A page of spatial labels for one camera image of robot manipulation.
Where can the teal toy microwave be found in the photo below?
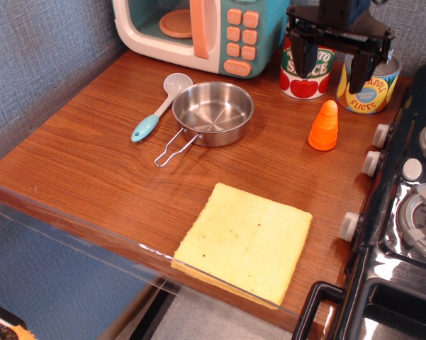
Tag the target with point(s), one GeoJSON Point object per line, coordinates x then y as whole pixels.
{"type": "Point", "coordinates": [232, 38]}

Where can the white and teal spoon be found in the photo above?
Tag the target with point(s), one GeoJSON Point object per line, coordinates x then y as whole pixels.
{"type": "Point", "coordinates": [173, 85]}

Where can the clear acrylic barrier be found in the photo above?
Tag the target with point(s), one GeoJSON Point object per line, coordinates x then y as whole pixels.
{"type": "Point", "coordinates": [144, 228]}

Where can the pineapple slices can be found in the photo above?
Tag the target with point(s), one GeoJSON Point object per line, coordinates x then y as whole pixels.
{"type": "Point", "coordinates": [376, 93]}

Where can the yellow sponge cloth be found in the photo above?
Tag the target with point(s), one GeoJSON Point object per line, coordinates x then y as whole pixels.
{"type": "Point", "coordinates": [245, 244]}

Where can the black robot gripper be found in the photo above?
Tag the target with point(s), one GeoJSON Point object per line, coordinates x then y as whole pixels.
{"type": "Point", "coordinates": [346, 26]}

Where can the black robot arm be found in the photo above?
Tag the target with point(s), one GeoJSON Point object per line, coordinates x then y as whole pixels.
{"type": "Point", "coordinates": [346, 26]}

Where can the orange toy carrot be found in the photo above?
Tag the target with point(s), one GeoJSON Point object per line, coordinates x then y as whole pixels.
{"type": "Point", "coordinates": [324, 131]}

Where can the black toy stove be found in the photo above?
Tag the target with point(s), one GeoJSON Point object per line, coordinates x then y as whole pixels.
{"type": "Point", "coordinates": [384, 296]}

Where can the tomato sauce can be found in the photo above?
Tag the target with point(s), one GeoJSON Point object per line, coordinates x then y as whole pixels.
{"type": "Point", "coordinates": [316, 82]}

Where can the small steel pan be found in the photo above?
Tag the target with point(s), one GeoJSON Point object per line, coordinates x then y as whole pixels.
{"type": "Point", "coordinates": [208, 114]}

